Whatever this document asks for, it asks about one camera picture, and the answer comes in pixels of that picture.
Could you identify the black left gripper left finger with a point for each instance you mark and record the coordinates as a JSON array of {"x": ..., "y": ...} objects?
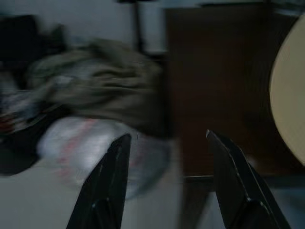
[{"x": 107, "y": 181}]

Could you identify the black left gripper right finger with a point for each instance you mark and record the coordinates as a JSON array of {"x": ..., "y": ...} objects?
[{"x": 233, "y": 181}]

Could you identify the white plastic bag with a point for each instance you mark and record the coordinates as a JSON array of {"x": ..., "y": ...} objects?
[{"x": 95, "y": 152}]

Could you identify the dark brown wooden table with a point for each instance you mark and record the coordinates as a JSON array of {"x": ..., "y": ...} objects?
[{"x": 226, "y": 95}]

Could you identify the olive green cloth heap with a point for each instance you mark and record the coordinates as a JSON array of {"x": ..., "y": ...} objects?
[{"x": 100, "y": 88}]

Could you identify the cream round plate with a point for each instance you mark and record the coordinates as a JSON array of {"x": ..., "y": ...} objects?
[{"x": 289, "y": 100}]

